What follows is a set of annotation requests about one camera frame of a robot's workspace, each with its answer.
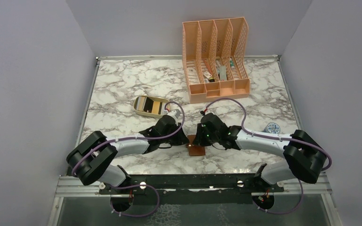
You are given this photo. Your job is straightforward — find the brown leather card holder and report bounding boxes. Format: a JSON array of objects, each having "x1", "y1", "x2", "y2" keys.
[{"x1": 186, "y1": 135, "x2": 206, "y2": 156}]

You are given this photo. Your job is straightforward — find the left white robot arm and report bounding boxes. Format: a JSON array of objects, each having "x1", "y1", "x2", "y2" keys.
[{"x1": 66, "y1": 115, "x2": 189, "y2": 194}]

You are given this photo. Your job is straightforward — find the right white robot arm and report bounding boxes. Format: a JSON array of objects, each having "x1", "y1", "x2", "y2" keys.
[{"x1": 193, "y1": 113, "x2": 327, "y2": 192}]

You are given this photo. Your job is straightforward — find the tan oval card tray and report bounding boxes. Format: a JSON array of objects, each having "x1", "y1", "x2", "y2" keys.
[{"x1": 132, "y1": 96, "x2": 171, "y2": 119}]

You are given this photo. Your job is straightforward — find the small box in organizer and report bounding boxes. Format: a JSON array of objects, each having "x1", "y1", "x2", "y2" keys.
[{"x1": 203, "y1": 71, "x2": 215, "y2": 83}]

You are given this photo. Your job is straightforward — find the green white tube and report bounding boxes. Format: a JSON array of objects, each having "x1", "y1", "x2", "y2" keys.
[{"x1": 230, "y1": 59, "x2": 235, "y2": 70}]

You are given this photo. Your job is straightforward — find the orange plastic file organizer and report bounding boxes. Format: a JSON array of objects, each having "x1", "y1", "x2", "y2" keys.
[{"x1": 182, "y1": 17, "x2": 250, "y2": 104}]

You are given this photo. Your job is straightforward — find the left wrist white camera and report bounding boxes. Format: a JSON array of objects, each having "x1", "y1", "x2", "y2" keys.
[{"x1": 167, "y1": 109, "x2": 182, "y2": 121}]

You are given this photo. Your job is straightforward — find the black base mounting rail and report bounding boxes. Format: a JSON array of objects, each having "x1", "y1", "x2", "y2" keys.
[{"x1": 99, "y1": 173, "x2": 284, "y2": 205}]

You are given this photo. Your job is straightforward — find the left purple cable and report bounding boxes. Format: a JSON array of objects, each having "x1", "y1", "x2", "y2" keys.
[{"x1": 72, "y1": 101, "x2": 186, "y2": 218}]

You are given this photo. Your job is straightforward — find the purple cable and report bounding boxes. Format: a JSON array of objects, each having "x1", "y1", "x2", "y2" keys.
[
  {"x1": 201, "y1": 97, "x2": 333, "y2": 216},
  {"x1": 72, "y1": 101, "x2": 186, "y2": 218}
]

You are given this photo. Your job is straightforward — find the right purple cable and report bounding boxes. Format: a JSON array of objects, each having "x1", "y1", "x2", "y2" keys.
[{"x1": 201, "y1": 97, "x2": 333, "y2": 216}]

